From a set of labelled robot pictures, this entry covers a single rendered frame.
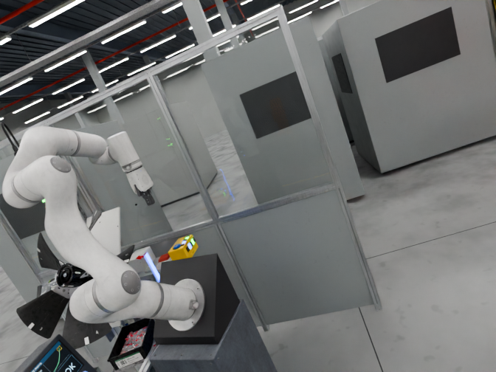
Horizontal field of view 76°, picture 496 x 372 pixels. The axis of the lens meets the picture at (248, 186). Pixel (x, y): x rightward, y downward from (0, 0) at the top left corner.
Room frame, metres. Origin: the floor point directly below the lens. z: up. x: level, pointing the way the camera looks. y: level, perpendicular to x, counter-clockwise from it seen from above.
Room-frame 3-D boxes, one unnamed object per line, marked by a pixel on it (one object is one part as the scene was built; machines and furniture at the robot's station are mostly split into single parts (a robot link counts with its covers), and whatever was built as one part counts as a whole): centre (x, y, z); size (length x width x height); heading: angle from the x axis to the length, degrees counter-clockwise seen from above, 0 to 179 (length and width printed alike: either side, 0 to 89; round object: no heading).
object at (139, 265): (2.15, 0.93, 0.92); 0.17 x 0.16 x 0.11; 163
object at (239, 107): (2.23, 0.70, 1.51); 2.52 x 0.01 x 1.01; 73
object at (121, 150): (1.39, 0.43, 1.68); 0.09 x 0.08 x 0.13; 69
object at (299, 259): (2.23, 0.70, 0.50); 2.59 x 0.03 x 0.91; 73
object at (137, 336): (1.32, 0.78, 0.83); 0.19 x 0.14 x 0.04; 179
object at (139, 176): (1.39, 0.43, 1.54); 0.10 x 0.07 x 0.11; 163
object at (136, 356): (1.32, 0.78, 0.85); 0.22 x 0.17 x 0.07; 179
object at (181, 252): (1.72, 0.48, 1.02); 0.16 x 0.10 x 0.11; 163
